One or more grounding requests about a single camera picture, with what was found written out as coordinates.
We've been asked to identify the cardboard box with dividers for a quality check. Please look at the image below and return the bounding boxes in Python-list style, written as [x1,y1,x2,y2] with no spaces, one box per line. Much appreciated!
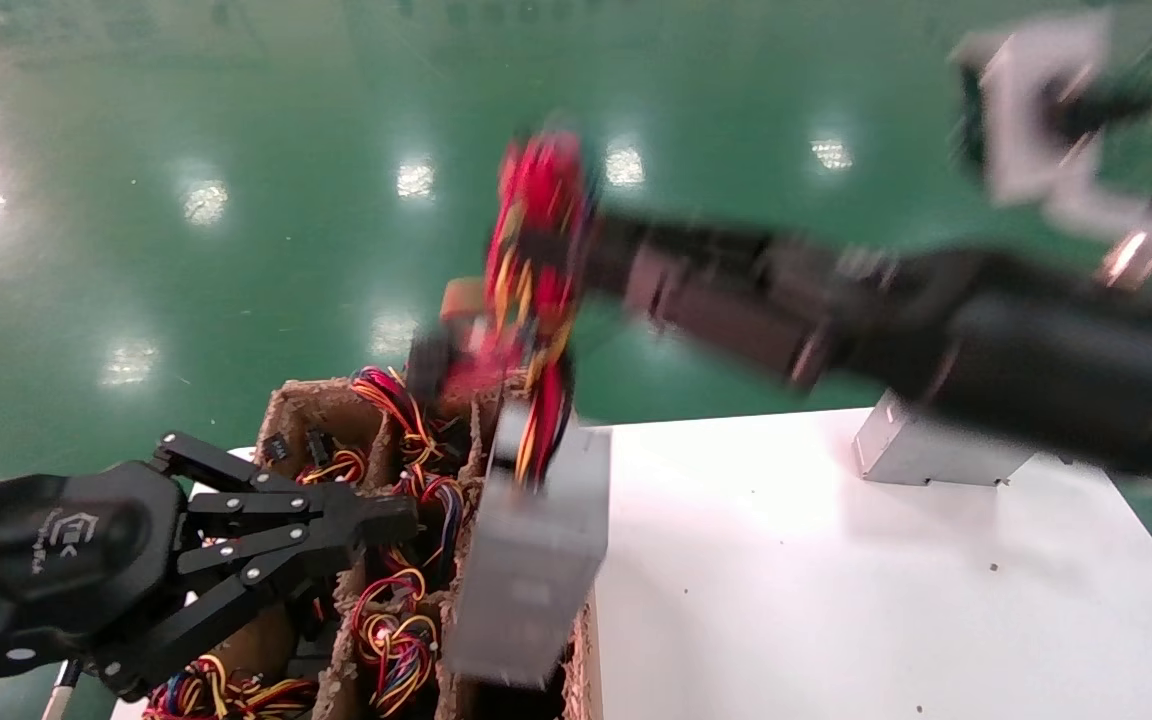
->
[256,375,597,720]

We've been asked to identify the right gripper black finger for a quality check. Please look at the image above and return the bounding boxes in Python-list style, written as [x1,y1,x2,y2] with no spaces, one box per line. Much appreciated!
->
[589,213,839,298]
[649,278,834,388]

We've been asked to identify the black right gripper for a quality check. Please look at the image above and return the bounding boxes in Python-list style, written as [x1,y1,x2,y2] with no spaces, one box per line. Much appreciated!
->
[814,248,1152,478]

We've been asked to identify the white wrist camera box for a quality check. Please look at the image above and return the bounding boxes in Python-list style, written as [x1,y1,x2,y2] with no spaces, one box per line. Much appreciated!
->
[949,8,1152,301]

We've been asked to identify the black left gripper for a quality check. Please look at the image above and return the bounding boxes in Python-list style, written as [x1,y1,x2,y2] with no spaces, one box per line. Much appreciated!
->
[0,432,420,703]

